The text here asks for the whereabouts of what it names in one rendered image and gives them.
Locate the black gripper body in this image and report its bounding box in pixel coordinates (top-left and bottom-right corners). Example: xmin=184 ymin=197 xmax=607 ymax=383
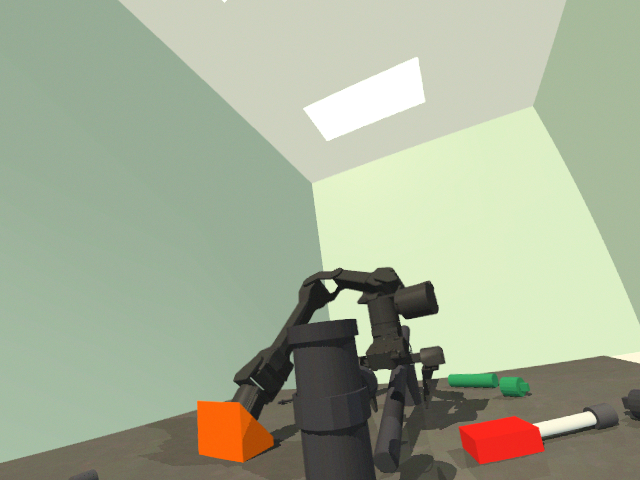
xmin=358 ymin=321 xmax=446 ymax=369

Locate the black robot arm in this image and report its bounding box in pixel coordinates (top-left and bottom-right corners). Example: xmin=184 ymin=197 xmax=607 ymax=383
xmin=231 ymin=267 xmax=439 ymax=420

